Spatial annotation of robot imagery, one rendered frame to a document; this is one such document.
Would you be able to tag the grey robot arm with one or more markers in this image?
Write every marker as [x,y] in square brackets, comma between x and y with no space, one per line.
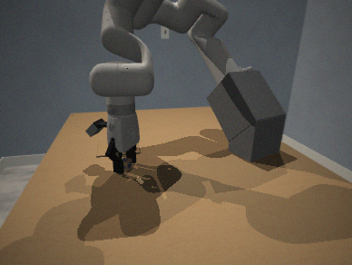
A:
[200,18]

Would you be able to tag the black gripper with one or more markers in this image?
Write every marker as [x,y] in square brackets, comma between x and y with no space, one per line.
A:
[123,134]

